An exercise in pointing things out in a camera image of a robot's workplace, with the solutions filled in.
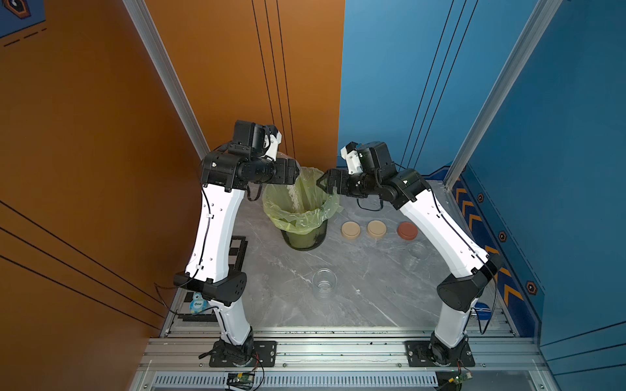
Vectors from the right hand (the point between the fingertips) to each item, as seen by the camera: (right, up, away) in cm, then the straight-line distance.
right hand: (329, 183), depth 71 cm
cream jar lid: (+10, -17, +31) cm, 37 cm away
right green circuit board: (+37, -57, -2) cm, 68 cm away
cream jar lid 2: (+21, -17, +31) cm, 41 cm away
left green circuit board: (-25, -58, 0) cm, 64 cm away
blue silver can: (+51, -41, +8) cm, 66 cm away
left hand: (-13, +5, -2) cm, 14 cm away
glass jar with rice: (+31, -25, +14) cm, 42 cm away
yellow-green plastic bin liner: (-10, -7, +24) cm, 27 cm away
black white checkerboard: (-34, -25, +20) cm, 47 cm away
